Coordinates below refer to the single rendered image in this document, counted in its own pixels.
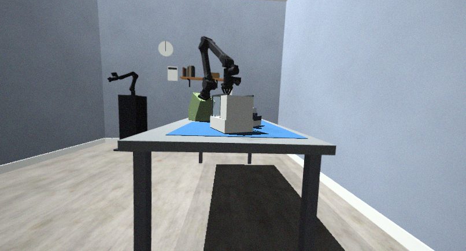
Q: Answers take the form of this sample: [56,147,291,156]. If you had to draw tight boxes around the blue bench mat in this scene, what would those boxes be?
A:
[166,120,307,139]

